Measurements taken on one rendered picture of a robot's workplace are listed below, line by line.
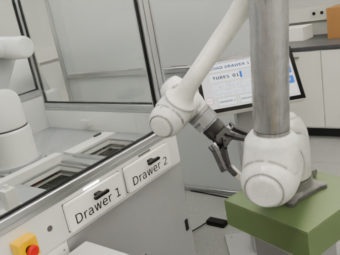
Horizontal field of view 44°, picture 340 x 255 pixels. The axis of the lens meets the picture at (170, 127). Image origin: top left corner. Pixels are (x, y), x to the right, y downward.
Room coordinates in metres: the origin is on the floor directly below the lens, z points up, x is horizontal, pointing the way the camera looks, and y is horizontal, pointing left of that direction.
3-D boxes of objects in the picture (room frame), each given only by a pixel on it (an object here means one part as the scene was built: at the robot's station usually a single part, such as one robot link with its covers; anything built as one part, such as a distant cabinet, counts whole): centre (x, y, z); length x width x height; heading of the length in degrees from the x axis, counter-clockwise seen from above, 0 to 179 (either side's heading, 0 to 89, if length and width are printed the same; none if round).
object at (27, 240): (1.20, 0.52, 0.88); 0.07 x 0.05 x 0.07; 140
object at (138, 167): (1.71, 0.12, 0.87); 0.29 x 0.02 x 0.11; 140
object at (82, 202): (1.46, 0.32, 0.87); 0.29 x 0.02 x 0.11; 140
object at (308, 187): (1.31, -0.38, 0.89); 0.22 x 0.18 x 0.06; 119
